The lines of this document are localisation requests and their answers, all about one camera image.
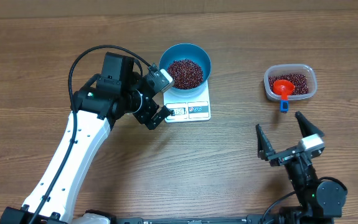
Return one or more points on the clear plastic food container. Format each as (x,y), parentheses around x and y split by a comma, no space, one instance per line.
(285,69)

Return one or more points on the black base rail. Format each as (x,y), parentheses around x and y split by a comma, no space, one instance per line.
(99,217)

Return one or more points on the white digital kitchen scale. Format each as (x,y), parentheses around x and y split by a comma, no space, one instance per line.
(188,105)

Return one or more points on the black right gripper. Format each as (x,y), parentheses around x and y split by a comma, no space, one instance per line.
(265,150)

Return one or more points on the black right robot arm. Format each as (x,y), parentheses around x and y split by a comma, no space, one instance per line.
(313,199)

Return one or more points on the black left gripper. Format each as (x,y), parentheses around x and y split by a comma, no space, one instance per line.
(152,107)

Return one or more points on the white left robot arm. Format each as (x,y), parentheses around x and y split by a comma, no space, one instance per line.
(104,98)

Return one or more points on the red beans in bowl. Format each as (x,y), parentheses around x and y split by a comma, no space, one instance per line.
(186,74)

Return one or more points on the orange scoop with blue handle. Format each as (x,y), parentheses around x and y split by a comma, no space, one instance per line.
(284,88)

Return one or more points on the red adzuki beans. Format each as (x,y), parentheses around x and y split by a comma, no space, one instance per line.
(297,79)

